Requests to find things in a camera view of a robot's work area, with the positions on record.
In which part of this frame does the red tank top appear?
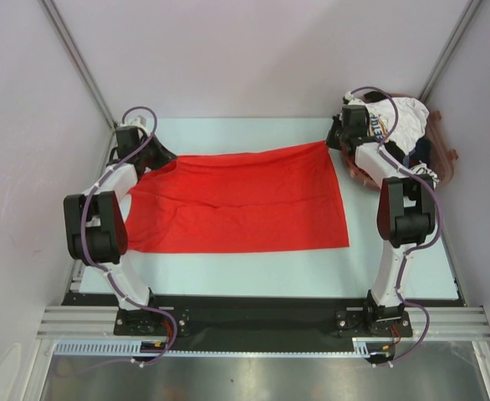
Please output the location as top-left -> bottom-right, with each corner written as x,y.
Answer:
125,141 -> 350,254

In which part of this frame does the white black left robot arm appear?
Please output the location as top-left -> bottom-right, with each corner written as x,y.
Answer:
63,119 -> 176,336

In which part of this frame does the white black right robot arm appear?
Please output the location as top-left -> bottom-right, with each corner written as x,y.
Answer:
326,105 -> 436,337

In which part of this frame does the white printed tank top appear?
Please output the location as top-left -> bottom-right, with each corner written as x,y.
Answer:
366,97 -> 430,155

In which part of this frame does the navy white striped tank top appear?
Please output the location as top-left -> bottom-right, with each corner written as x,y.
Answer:
411,163 -> 440,186

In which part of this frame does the brown translucent laundry basket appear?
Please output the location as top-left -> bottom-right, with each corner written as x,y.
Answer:
345,90 -> 458,188

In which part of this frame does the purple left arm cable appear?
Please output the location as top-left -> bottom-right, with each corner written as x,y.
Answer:
79,106 -> 177,368

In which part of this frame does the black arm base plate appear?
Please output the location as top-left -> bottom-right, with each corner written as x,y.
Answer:
60,292 -> 466,353

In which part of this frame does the aluminium frame rail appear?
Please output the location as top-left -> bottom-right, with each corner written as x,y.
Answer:
37,306 -> 490,341

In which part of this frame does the white slotted cable duct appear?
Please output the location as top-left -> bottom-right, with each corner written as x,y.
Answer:
54,339 -> 392,358

